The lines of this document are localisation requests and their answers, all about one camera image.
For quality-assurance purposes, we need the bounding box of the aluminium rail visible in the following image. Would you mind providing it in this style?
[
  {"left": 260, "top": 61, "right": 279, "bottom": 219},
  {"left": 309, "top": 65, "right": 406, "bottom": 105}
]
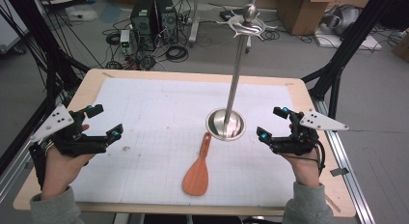
[
  {"left": 0, "top": 133, "right": 37, "bottom": 203},
  {"left": 313, "top": 98, "right": 375, "bottom": 224}
]

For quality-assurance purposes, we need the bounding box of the white grid mat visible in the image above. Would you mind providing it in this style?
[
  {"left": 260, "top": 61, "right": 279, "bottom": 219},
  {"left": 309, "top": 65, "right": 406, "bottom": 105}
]
[{"left": 68, "top": 76, "right": 298, "bottom": 209}]

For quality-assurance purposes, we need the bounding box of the coiled black cable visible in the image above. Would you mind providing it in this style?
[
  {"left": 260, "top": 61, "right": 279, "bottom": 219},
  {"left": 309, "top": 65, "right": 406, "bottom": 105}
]
[{"left": 165, "top": 44, "right": 189, "bottom": 64}]

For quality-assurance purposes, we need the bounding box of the grey metal stand leg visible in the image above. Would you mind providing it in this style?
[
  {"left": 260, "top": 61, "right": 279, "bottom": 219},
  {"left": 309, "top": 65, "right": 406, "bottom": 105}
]
[{"left": 188, "top": 0, "right": 201, "bottom": 48}]

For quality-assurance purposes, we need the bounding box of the open cardboard box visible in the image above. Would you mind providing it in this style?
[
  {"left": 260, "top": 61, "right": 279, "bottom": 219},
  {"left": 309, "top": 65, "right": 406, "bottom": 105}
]
[{"left": 277, "top": 0, "right": 339, "bottom": 37}]

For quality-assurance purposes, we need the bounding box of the black computer tower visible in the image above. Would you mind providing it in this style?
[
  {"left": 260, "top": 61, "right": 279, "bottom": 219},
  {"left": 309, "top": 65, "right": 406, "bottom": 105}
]
[
  {"left": 156, "top": 0, "right": 179, "bottom": 44},
  {"left": 129, "top": 0, "right": 158, "bottom": 51}
]

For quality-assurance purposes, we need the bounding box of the person's left hand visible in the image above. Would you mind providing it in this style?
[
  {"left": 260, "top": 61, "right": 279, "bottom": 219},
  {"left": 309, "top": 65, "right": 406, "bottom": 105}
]
[{"left": 41, "top": 123, "right": 97, "bottom": 201}]

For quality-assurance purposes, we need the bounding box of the wooden rice spatula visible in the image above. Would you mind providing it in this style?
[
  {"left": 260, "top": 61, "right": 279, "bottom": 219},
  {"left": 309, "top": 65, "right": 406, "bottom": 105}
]
[{"left": 181, "top": 131, "right": 213, "bottom": 197}]

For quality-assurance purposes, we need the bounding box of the black frame strut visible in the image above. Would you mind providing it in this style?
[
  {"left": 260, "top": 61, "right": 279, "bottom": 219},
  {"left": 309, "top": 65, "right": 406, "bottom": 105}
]
[
  {"left": 0, "top": 0, "right": 91, "bottom": 122},
  {"left": 302, "top": 0, "right": 399, "bottom": 121}
]

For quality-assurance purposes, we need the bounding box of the black sleeved gripper cable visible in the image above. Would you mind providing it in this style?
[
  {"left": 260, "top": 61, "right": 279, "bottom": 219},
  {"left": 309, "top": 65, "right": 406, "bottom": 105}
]
[{"left": 28, "top": 142, "right": 47, "bottom": 190}]

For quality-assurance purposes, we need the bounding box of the white foam board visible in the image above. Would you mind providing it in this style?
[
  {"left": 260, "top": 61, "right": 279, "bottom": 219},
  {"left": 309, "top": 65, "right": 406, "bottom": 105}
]
[{"left": 314, "top": 33, "right": 383, "bottom": 52}]

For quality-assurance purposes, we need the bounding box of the small grey power supply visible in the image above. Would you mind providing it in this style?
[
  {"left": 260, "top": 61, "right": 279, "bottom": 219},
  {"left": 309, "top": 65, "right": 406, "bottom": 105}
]
[{"left": 120, "top": 29, "right": 132, "bottom": 55}]

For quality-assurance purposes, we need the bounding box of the white cart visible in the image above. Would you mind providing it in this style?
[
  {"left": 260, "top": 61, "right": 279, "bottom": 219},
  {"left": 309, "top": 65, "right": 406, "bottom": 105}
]
[{"left": 0, "top": 0, "right": 30, "bottom": 55}]

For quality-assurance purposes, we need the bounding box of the person's right hand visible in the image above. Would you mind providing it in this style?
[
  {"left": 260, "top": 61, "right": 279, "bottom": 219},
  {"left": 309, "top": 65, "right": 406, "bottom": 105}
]
[{"left": 282, "top": 122, "right": 322, "bottom": 188}]

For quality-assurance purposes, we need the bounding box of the small cardboard box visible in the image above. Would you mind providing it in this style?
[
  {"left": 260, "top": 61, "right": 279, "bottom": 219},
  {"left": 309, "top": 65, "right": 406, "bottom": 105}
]
[{"left": 393, "top": 29, "right": 409, "bottom": 64}]

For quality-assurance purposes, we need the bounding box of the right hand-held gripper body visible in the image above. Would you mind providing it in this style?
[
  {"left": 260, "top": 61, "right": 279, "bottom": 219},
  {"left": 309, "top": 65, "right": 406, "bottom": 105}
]
[{"left": 269, "top": 108, "right": 350, "bottom": 156}]

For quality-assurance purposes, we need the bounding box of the dark tape piece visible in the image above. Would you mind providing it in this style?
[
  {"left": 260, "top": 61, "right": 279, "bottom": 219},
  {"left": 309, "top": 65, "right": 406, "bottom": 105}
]
[{"left": 330, "top": 167, "right": 350, "bottom": 178}]

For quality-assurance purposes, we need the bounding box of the grey plastic appliance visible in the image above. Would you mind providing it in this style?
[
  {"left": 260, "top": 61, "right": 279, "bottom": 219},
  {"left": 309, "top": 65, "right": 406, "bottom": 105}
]
[{"left": 321, "top": 4, "right": 361, "bottom": 37}]

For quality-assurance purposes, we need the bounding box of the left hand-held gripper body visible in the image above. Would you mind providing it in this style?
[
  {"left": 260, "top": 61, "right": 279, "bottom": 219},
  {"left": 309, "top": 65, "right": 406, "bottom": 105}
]
[{"left": 29, "top": 103, "right": 109, "bottom": 158}]

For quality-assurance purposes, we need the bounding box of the metal utensil stand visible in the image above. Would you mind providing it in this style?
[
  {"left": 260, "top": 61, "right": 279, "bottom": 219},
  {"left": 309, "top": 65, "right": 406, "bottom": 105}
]
[{"left": 205, "top": 3, "right": 279, "bottom": 142}]

